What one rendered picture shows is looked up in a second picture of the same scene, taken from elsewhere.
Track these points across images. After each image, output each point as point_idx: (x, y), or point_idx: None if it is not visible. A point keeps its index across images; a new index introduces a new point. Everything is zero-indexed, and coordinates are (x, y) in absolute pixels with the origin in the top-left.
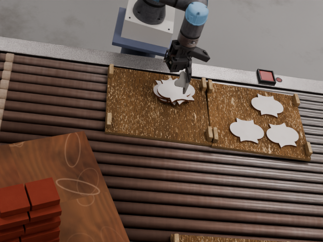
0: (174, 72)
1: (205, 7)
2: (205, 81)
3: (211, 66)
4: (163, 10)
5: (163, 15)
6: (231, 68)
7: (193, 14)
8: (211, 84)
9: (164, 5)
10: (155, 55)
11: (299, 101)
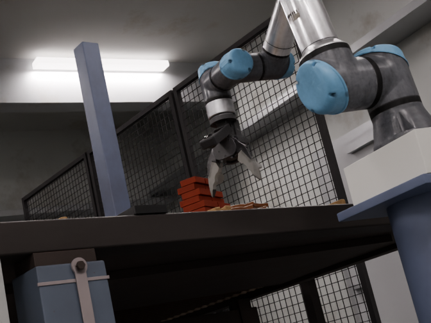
0: (228, 165)
1: (204, 65)
2: (220, 208)
3: (247, 209)
4: (373, 129)
5: (373, 138)
6: (212, 211)
7: (209, 74)
8: (208, 210)
9: (370, 116)
10: (406, 252)
11: None
